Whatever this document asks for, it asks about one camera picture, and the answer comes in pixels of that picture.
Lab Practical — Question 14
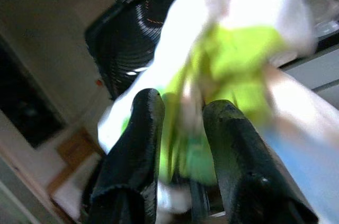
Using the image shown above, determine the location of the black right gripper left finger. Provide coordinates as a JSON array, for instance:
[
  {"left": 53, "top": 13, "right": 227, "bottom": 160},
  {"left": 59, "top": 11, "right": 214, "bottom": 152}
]
[{"left": 88, "top": 88, "right": 166, "bottom": 224}]

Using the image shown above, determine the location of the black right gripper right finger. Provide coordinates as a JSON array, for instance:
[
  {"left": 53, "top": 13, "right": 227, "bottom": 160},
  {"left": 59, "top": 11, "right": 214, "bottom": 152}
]
[{"left": 202, "top": 99, "right": 318, "bottom": 224}]

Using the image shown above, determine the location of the white and lime green garment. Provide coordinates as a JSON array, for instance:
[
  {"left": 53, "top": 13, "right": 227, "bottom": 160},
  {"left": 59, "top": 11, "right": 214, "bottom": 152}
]
[{"left": 97, "top": 0, "right": 339, "bottom": 217}]

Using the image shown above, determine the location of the white counter cabinet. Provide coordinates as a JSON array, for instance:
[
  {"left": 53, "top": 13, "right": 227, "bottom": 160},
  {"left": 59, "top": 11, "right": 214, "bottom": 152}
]
[{"left": 280, "top": 46, "right": 339, "bottom": 95}]

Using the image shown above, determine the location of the dark framed wall picture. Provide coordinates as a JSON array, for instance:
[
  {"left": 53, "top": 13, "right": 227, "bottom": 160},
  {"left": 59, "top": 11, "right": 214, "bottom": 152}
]
[{"left": 0, "top": 35, "right": 67, "bottom": 149}]

